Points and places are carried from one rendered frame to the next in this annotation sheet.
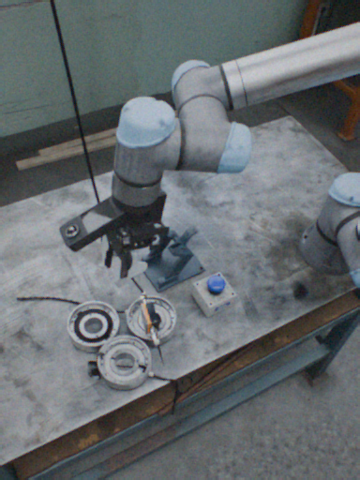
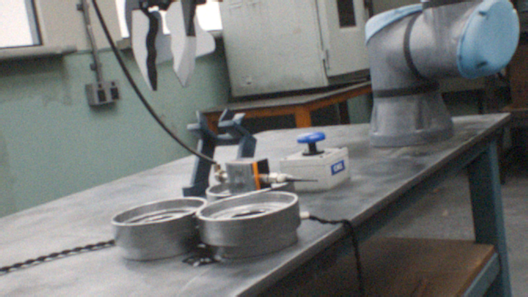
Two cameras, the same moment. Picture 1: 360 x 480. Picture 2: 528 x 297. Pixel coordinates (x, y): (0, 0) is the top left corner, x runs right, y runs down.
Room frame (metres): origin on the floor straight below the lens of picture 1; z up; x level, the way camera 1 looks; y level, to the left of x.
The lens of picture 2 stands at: (-0.19, 0.29, 0.99)
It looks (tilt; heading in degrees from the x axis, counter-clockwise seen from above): 8 degrees down; 339
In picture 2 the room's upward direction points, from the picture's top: 9 degrees counter-clockwise
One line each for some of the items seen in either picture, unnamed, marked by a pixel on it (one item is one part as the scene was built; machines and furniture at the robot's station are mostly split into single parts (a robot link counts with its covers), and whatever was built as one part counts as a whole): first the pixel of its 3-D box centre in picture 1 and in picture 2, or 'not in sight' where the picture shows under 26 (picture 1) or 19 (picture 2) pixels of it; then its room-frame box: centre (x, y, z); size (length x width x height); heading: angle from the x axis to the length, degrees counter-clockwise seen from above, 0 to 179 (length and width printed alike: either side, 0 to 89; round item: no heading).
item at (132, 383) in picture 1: (125, 363); (250, 224); (0.42, 0.08, 0.82); 0.10 x 0.10 x 0.04
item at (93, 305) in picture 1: (94, 327); (163, 228); (0.49, 0.16, 0.82); 0.10 x 0.10 x 0.04
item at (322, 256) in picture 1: (336, 237); (408, 111); (0.78, -0.37, 0.85); 0.15 x 0.15 x 0.10
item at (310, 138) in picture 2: (215, 288); (313, 150); (0.60, -0.08, 0.85); 0.04 x 0.04 x 0.05
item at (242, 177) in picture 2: (146, 318); (243, 178); (0.51, 0.05, 0.85); 0.05 x 0.02 x 0.04; 22
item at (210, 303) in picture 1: (216, 293); (317, 167); (0.60, -0.09, 0.82); 0.08 x 0.07 x 0.05; 125
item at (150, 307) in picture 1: (154, 327); (264, 177); (0.49, 0.03, 0.85); 0.17 x 0.02 x 0.04; 22
